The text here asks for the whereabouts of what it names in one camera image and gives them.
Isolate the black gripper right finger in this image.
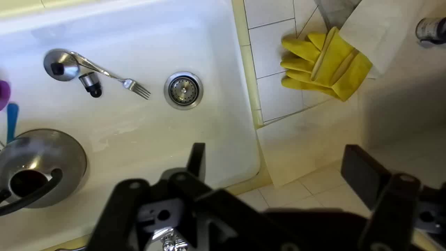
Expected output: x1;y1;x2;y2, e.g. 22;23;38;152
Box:
340;144;422;251

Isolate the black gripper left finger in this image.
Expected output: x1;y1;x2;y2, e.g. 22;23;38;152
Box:
159;141;220;201

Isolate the round metal drain plug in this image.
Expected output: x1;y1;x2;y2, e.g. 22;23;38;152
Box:
169;76;199;106

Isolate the white ceramic sink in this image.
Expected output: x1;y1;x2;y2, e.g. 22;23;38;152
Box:
0;0;262;251

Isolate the yellow rubber glove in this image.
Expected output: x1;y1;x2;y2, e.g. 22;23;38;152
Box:
279;26;373;104

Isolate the silver fork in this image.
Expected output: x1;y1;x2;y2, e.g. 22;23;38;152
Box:
72;52;152;102

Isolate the small black silver stopper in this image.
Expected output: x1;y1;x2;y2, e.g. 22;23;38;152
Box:
77;72;103;100

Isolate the stainless steel kettle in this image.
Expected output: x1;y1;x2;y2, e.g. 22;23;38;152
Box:
0;127;89;218

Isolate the metal cylinder object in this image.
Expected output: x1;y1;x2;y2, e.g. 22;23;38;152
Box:
414;16;446;48

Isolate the purple scrubber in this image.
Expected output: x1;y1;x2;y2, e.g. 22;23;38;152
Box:
0;79;11;113

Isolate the metal drain ring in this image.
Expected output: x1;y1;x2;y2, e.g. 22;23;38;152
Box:
163;70;205;111

